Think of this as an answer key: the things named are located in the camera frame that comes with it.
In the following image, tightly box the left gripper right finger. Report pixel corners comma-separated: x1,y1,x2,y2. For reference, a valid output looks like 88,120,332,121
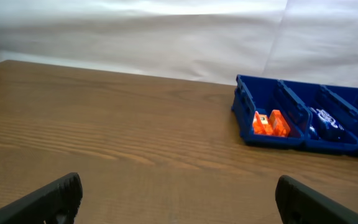
275,174,358,224

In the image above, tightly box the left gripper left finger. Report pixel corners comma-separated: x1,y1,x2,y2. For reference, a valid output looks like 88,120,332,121
0,172,83,224

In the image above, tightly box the blue candy pack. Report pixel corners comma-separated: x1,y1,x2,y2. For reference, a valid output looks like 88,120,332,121
308,124,321,141
310,107,346,142

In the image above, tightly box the orange candy box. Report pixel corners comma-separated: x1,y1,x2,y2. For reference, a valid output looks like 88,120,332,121
268,109,291,138
252,111,275,136

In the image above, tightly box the blue tray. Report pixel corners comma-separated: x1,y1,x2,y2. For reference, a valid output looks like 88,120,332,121
231,74,358,157

